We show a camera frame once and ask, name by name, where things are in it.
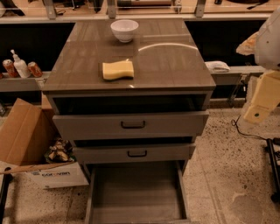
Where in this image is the white ceramic bowl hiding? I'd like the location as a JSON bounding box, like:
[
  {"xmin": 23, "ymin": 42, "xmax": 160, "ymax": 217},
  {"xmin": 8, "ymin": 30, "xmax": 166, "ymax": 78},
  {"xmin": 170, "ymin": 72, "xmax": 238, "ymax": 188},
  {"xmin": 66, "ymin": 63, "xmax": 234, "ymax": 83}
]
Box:
[{"xmin": 110, "ymin": 19, "xmax": 139, "ymax": 43}]

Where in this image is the crumpled snack bag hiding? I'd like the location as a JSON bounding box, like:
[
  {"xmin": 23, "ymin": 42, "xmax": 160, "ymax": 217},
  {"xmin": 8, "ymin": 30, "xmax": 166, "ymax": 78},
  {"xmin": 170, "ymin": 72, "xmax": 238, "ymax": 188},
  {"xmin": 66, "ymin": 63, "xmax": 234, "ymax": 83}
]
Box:
[{"xmin": 44, "ymin": 137, "xmax": 76, "ymax": 164}]

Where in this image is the middle grey drawer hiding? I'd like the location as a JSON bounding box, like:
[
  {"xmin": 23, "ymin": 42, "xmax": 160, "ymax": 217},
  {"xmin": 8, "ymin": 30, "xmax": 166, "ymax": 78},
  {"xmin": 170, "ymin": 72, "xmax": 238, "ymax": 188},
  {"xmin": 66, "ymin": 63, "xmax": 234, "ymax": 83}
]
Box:
[{"xmin": 73, "ymin": 143, "xmax": 195, "ymax": 164}]

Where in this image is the grey drawer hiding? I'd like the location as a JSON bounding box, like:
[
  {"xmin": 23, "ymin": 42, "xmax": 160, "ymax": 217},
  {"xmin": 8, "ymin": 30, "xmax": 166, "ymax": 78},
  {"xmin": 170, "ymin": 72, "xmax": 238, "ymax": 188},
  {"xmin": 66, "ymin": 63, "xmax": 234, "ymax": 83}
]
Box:
[
  {"xmin": 53, "ymin": 111, "xmax": 209, "ymax": 140},
  {"xmin": 73, "ymin": 143, "xmax": 195, "ymax": 164},
  {"xmin": 85, "ymin": 161, "xmax": 191, "ymax": 224}
]

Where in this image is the left red soda can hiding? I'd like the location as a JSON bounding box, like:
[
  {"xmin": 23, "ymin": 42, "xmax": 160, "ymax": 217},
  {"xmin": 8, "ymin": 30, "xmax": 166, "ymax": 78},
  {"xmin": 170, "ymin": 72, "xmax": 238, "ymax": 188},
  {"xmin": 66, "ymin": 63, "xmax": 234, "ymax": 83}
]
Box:
[{"xmin": 3, "ymin": 59, "xmax": 18, "ymax": 78}]

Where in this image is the right red soda can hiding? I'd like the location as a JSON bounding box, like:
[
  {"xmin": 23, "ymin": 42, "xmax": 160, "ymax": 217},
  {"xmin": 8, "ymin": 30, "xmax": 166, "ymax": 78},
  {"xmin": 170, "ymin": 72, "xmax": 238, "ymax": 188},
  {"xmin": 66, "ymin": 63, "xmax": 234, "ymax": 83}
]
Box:
[{"xmin": 27, "ymin": 61, "xmax": 43, "ymax": 78}]

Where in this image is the grey drawer cabinet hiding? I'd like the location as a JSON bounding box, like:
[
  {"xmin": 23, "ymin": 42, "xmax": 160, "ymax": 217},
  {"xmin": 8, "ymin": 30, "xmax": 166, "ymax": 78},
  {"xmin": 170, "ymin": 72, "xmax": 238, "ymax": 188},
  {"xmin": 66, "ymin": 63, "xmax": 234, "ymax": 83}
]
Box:
[{"xmin": 43, "ymin": 19, "xmax": 215, "ymax": 224}]

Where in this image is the white pump bottle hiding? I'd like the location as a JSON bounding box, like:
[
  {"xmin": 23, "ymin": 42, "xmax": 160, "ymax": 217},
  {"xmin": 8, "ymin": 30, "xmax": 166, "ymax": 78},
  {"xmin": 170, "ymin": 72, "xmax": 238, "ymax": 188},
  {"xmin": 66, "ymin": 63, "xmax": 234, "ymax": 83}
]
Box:
[{"xmin": 10, "ymin": 50, "xmax": 31, "ymax": 78}]

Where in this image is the top grey drawer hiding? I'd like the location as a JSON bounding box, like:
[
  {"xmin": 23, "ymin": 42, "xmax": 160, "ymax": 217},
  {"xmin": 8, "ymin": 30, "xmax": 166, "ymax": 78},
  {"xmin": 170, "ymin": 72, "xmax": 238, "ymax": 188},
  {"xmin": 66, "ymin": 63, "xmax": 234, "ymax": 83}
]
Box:
[{"xmin": 53, "ymin": 111, "xmax": 209, "ymax": 140}]

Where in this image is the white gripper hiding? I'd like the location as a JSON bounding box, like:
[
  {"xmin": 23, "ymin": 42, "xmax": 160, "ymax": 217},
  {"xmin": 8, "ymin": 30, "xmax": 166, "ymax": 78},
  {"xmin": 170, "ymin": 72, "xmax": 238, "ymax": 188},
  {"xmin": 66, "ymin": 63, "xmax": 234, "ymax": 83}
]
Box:
[{"xmin": 236, "ymin": 7, "xmax": 280, "ymax": 124}]

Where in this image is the bottom grey drawer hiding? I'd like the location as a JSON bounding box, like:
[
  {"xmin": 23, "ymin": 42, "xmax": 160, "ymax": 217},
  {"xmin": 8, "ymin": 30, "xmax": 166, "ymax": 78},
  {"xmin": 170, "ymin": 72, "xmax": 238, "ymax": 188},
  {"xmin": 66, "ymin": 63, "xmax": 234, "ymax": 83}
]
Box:
[{"xmin": 85, "ymin": 161, "xmax": 191, "ymax": 224}]

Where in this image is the brown cardboard box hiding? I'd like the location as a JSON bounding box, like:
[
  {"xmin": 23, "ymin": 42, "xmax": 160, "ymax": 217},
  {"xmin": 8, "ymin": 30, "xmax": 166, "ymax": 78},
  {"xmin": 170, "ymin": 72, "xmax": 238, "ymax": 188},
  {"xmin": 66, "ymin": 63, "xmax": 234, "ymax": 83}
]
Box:
[{"xmin": 0, "ymin": 98, "xmax": 88, "ymax": 189}]

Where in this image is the black metal stand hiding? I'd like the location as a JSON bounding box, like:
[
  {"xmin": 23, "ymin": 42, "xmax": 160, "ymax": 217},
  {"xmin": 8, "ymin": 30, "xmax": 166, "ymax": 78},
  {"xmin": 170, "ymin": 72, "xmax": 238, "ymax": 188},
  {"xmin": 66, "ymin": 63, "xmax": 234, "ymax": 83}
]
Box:
[{"xmin": 265, "ymin": 137, "xmax": 280, "ymax": 203}]

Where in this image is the black power cable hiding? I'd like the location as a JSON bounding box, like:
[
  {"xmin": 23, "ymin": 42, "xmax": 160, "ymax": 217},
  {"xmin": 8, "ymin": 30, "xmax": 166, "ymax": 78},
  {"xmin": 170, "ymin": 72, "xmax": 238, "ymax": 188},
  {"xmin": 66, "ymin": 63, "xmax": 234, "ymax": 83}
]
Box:
[{"xmin": 230, "ymin": 115, "xmax": 268, "ymax": 142}]

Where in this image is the red soda can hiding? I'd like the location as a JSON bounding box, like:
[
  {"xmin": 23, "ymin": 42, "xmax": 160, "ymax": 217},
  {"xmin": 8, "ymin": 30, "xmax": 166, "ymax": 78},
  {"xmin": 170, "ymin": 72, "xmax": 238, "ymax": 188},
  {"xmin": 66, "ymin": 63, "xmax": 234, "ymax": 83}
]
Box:
[
  {"xmin": 27, "ymin": 61, "xmax": 43, "ymax": 78},
  {"xmin": 3, "ymin": 59, "xmax": 18, "ymax": 78}
]

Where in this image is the yellow sponge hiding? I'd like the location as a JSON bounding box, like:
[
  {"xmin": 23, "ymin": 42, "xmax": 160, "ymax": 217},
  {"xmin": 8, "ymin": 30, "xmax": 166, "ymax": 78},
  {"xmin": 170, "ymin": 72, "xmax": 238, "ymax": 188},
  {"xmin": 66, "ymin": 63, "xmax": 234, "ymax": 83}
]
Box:
[{"xmin": 102, "ymin": 60, "xmax": 134, "ymax": 81}]

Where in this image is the folded white cloth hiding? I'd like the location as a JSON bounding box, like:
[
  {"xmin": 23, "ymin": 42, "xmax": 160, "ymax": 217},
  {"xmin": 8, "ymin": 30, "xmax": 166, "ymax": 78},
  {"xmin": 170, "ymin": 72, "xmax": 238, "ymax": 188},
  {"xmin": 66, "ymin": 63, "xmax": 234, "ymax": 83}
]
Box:
[{"xmin": 206, "ymin": 60, "xmax": 230, "ymax": 73}]

